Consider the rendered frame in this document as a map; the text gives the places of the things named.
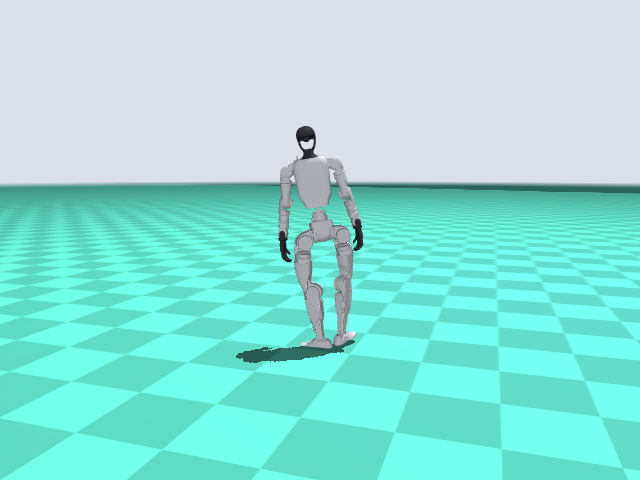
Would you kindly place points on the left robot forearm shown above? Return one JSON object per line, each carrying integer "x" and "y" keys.
{"x": 283, "y": 219}

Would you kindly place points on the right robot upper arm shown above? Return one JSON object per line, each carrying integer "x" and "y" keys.
{"x": 340, "y": 177}

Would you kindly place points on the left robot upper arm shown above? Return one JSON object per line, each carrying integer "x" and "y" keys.
{"x": 285, "y": 188}

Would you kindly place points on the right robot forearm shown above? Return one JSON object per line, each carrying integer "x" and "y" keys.
{"x": 351, "y": 208}

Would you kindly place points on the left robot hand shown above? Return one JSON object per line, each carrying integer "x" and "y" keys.
{"x": 283, "y": 248}

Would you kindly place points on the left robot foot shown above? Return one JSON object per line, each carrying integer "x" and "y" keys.
{"x": 313, "y": 343}

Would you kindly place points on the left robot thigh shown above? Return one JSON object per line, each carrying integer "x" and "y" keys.
{"x": 303, "y": 263}

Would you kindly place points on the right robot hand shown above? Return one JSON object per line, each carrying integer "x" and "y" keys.
{"x": 359, "y": 235}

